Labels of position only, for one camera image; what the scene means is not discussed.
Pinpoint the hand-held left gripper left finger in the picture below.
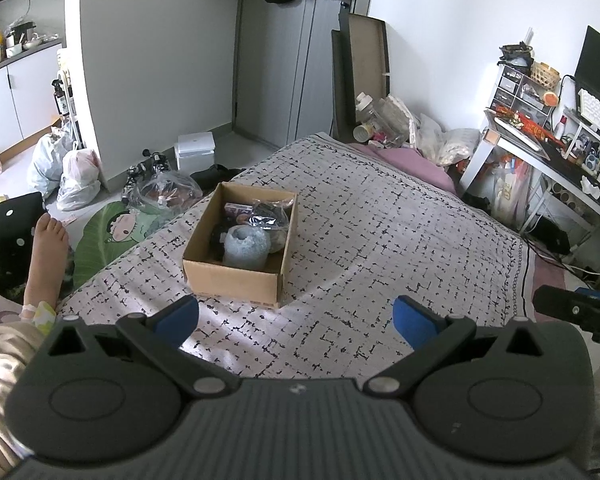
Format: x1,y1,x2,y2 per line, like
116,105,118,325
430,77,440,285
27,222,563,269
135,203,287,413
42,296,242,402

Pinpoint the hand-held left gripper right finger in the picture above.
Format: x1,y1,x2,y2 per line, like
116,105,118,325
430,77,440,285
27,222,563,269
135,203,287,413
362,296,549,402

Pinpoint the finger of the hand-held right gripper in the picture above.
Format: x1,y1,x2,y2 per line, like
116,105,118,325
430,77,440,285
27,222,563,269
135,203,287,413
532,285,600,347

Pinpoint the brown cardboard box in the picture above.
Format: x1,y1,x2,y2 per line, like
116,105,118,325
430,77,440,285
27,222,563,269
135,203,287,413
182,181,299,310

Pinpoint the dark item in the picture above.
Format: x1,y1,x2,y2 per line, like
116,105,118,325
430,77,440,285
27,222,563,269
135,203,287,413
247,200,294,242

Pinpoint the white blanket with black pattern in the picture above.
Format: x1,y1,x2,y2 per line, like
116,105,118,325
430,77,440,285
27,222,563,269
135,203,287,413
55,132,537,382

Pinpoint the green cartoon mat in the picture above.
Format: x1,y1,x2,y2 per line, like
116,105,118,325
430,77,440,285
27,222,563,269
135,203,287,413
72,200,157,288

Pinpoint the clear plastic bag with items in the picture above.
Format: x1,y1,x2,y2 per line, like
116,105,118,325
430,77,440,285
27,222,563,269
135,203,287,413
137,170,204,217

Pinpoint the person's bare foot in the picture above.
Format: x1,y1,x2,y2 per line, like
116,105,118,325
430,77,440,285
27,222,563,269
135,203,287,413
22,212,71,322

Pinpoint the black cloth on floor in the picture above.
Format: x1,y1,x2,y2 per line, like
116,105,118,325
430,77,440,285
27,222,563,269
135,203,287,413
190,163,247,189

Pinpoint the white desk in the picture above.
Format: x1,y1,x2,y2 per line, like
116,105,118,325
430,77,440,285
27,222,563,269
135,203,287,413
457,105,600,271

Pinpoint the black tripod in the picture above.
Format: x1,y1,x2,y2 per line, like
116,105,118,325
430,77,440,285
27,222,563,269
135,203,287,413
121,148,170,206

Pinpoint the pink pillow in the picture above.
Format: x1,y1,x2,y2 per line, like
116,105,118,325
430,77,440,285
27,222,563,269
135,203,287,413
349,142,462,197

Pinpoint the small white bin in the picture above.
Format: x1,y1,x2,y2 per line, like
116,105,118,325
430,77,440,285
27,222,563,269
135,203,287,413
174,131,217,172

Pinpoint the white plastic bag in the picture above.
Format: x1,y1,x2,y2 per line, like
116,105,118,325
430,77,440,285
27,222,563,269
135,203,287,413
56,148,104,212

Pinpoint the person's beige clothing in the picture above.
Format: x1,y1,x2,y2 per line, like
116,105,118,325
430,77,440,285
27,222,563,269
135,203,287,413
0,292,56,468

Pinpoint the black polka dot cushion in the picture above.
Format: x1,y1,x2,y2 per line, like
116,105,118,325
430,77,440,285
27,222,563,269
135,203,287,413
0,192,47,292

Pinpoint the heap of plastic bags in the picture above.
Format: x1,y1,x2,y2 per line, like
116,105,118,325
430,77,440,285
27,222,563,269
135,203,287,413
372,94,482,167

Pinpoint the white keyboard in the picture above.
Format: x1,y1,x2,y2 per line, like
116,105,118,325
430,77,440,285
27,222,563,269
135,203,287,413
577,88,600,134

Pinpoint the grey plastic bag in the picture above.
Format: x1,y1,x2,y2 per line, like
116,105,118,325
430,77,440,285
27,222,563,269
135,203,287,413
27,132,77,197

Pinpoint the clear plastic jar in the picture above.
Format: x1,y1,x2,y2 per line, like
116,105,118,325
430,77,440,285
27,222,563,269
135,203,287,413
355,92,382,127

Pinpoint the desktop drawer organizer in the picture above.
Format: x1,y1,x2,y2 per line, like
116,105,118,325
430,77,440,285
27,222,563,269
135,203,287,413
494,62,556,113

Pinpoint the woven basket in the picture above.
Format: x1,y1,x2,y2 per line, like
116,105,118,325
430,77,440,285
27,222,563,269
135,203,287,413
530,62,561,92

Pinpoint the narrow rack with bottles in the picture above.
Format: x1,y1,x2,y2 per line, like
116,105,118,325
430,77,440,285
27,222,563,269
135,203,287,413
51,49,83,137

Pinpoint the flat leaning cardboard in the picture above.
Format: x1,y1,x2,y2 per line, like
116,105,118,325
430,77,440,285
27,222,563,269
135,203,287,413
331,12,391,142

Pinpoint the grey door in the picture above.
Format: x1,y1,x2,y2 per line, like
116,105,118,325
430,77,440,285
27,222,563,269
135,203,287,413
232,0,378,153

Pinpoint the white kitchen cabinet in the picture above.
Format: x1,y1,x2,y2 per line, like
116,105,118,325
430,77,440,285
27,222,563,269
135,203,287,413
0,44,65,163

